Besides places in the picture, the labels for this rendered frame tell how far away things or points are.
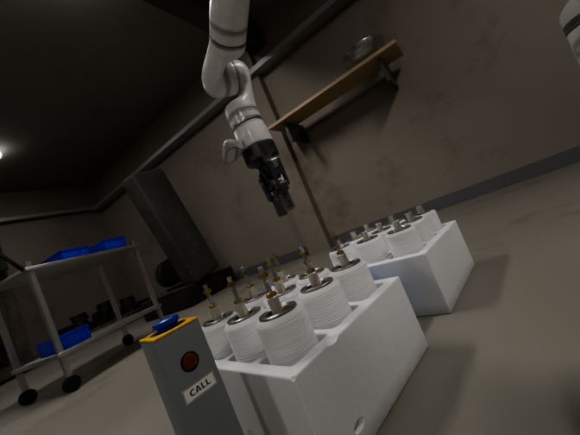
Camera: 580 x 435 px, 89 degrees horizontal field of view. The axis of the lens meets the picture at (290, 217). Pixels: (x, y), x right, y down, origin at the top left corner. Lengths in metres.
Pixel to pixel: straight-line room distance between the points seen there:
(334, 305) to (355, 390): 0.15
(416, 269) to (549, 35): 2.74
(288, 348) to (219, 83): 0.53
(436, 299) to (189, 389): 0.69
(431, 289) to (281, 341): 0.53
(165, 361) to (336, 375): 0.27
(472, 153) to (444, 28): 1.16
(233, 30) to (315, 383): 0.61
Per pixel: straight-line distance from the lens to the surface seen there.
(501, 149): 3.25
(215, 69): 0.67
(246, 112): 0.65
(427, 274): 0.92
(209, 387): 0.51
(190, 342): 0.49
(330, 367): 0.55
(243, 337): 0.63
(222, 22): 0.63
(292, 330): 0.53
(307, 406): 0.51
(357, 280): 0.69
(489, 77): 3.31
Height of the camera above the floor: 0.38
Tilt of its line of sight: 2 degrees up
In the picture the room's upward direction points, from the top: 23 degrees counter-clockwise
